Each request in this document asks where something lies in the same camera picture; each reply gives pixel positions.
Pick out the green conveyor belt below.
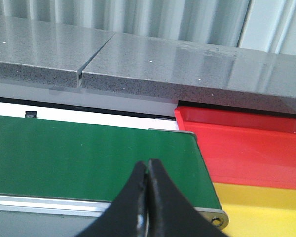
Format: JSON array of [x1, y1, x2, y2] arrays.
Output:
[[0, 115, 222, 212]]

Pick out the yellow plastic tray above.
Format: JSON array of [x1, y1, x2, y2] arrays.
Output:
[[214, 183, 296, 237]]

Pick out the small black block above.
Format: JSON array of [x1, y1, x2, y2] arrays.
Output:
[[25, 111, 37, 119]]

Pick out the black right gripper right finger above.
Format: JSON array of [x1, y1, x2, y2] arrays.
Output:
[[148, 159, 226, 237]]

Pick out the aluminium conveyor frame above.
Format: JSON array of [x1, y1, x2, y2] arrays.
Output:
[[0, 128, 229, 230]]

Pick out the red plastic tray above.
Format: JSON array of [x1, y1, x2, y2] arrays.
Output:
[[174, 107, 296, 189]]

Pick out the grey stone ledge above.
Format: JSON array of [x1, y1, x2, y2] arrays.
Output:
[[0, 15, 296, 116]]

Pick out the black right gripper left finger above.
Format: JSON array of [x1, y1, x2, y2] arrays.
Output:
[[77, 161, 147, 237]]

